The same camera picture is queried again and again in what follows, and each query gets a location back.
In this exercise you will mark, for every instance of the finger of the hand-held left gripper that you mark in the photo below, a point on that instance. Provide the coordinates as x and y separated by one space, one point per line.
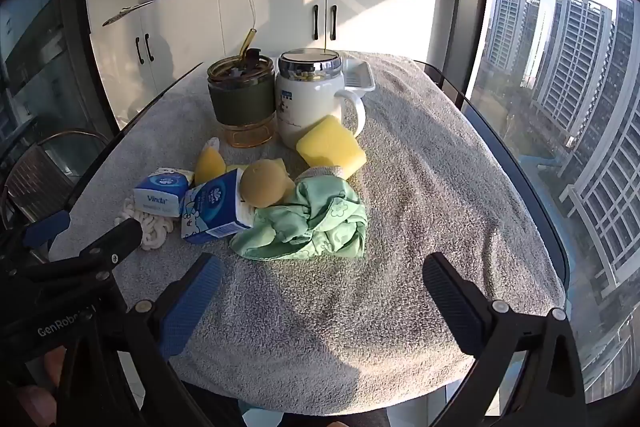
117 237
47 227

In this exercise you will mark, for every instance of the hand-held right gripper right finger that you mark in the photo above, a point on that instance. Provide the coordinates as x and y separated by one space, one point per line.
450 292

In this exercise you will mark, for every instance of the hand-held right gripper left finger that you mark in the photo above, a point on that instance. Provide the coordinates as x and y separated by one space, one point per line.
192 302

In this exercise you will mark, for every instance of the blue tissue packet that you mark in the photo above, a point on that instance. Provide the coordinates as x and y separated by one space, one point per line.
160 192
210 207

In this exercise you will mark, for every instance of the yellow oval sponge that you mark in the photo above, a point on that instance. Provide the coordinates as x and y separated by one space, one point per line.
210 167

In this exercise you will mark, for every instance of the small white mesh scrubber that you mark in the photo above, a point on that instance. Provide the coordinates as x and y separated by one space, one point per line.
213 143

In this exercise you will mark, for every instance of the tan round sponge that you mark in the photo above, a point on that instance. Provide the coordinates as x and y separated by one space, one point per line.
262 184

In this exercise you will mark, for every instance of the green patterned cloth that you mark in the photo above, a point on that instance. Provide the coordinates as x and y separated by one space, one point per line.
310 222

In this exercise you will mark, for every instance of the yellow block sponge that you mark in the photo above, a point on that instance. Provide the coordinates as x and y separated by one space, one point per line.
330 144
281 167

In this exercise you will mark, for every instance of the white plastic tray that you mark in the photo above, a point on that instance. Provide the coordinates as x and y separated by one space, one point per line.
361 79

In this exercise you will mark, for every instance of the person's left hand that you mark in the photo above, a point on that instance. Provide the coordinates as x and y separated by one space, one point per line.
30 404

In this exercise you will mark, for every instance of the amber glass cup green sleeve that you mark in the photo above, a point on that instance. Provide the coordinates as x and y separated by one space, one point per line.
240 102

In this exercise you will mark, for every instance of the flat dark tool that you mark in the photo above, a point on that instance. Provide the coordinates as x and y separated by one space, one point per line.
122 14

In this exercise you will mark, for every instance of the white mug chrome lid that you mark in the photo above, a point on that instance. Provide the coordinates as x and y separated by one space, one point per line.
305 107

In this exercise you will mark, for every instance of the amber glass straw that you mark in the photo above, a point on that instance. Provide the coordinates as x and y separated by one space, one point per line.
248 42

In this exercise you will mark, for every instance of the apartment buildings outside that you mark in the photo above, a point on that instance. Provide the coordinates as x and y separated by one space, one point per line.
575 72

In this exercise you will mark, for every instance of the metal frame chair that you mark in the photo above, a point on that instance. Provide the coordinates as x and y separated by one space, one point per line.
35 177

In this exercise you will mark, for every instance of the black window frame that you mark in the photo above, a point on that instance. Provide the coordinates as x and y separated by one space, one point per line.
472 17

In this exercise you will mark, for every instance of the white wall cabinet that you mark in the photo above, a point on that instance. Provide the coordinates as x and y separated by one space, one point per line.
280 7

